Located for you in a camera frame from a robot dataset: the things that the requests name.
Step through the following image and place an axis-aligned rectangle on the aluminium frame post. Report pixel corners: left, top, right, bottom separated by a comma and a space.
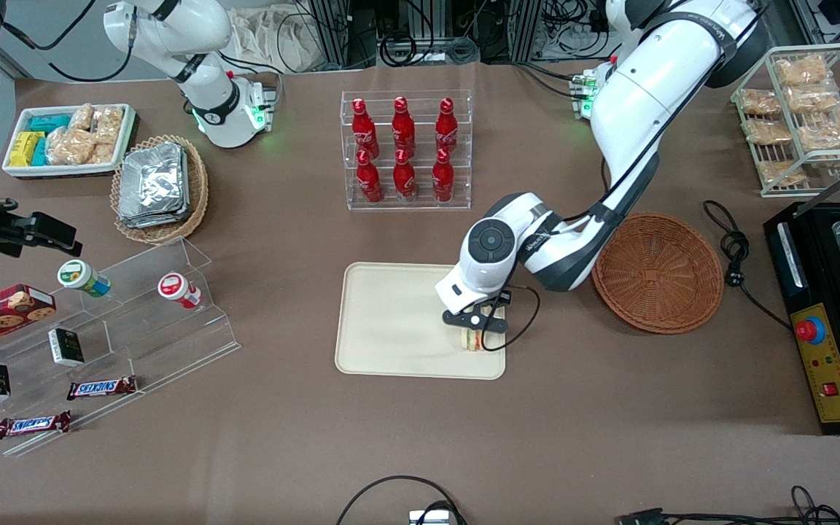
308, 0, 352, 70
511, 0, 545, 63

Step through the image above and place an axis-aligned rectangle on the beige cloth bag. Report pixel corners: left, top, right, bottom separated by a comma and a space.
230, 7, 322, 74

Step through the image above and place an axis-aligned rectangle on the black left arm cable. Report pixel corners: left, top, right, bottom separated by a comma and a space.
484, 11, 738, 353

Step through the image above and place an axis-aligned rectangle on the black looped cable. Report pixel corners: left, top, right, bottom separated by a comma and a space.
336, 475, 468, 525

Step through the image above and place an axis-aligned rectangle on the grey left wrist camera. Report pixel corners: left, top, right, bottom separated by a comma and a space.
440, 292, 513, 326

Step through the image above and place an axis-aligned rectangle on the black cable with connector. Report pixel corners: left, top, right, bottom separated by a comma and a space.
617, 485, 840, 525

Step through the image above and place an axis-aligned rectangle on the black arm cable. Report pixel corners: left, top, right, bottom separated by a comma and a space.
484, 11, 738, 353
0, 0, 136, 82

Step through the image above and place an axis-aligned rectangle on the red lidded cup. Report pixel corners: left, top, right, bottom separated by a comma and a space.
157, 272, 203, 310

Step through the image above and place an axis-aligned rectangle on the Snickers chocolate bar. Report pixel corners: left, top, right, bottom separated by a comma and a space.
0, 411, 72, 440
66, 376, 138, 401

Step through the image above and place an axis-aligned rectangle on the brown round wicker basket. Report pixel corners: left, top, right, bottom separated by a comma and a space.
592, 212, 725, 335

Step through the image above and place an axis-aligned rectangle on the light tan wicker basket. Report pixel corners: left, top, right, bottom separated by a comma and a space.
110, 134, 209, 245

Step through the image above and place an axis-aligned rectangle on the clear acrylic stepped shelf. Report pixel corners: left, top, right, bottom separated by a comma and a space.
0, 236, 241, 458

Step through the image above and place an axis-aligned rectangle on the silver foil pouch stack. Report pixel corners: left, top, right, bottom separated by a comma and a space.
117, 141, 190, 229

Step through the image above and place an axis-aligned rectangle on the cream rectangular tray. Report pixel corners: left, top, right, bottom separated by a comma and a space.
335, 262, 507, 381

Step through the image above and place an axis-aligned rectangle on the black sealing machine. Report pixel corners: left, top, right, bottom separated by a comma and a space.
763, 149, 840, 436

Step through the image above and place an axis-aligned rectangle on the white wire rack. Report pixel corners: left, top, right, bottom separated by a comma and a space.
730, 44, 840, 199

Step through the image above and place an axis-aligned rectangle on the yellow snack pack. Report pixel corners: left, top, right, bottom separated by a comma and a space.
9, 131, 45, 168

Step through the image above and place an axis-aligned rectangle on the black cable bundle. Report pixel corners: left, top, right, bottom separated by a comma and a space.
376, 26, 481, 68

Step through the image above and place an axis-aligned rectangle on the black power cable with plug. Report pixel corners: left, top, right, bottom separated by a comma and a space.
703, 201, 793, 330

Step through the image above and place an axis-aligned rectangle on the bagged fried snack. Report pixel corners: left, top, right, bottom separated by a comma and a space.
743, 118, 793, 145
758, 160, 809, 187
785, 86, 840, 114
739, 89, 783, 117
774, 55, 831, 87
797, 109, 840, 154

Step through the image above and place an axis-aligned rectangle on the green lidded cup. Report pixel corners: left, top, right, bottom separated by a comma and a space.
57, 259, 112, 298

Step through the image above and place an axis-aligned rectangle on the red cola bottle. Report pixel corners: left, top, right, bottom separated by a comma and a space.
435, 97, 459, 155
393, 148, 417, 203
432, 148, 456, 204
351, 98, 380, 160
356, 149, 383, 204
392, 96, 416, 158

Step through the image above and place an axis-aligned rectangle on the white rectangular snack tray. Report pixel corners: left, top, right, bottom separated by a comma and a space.
2, 104, 138, 179

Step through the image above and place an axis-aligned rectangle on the red emergency stop button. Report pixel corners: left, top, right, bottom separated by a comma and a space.
794, 316, 827, 345

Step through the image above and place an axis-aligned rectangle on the clear acrylic bottle rack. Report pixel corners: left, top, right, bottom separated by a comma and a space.
341, 90, 473, 212

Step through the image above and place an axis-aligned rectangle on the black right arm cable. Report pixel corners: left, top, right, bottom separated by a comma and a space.
0, 0, 136, 82

